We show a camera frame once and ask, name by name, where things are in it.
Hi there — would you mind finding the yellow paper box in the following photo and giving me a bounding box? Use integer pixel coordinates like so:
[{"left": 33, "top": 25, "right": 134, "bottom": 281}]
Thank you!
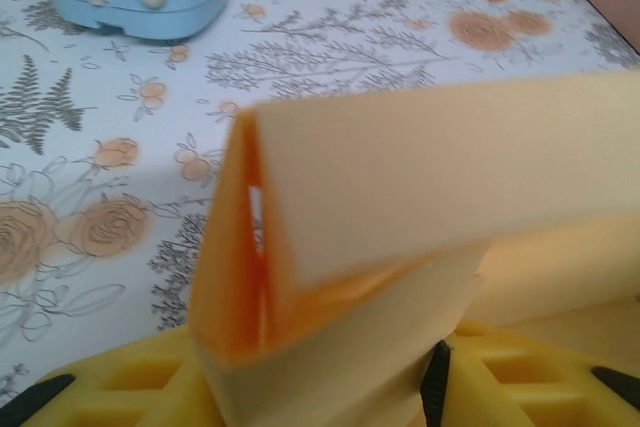
[{"left": 189, "top": 66, "right": 640, "bottom": 427}]

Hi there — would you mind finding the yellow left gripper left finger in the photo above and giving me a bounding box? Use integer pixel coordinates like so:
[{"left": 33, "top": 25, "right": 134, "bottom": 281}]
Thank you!
[{"left": 0, "top": 329, "right": 226, "bottom": 427}]

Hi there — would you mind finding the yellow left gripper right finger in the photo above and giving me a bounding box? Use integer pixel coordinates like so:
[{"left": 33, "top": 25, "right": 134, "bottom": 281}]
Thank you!
[{"left": 422, "top": 319, "right": 640, "bottom": 427}]

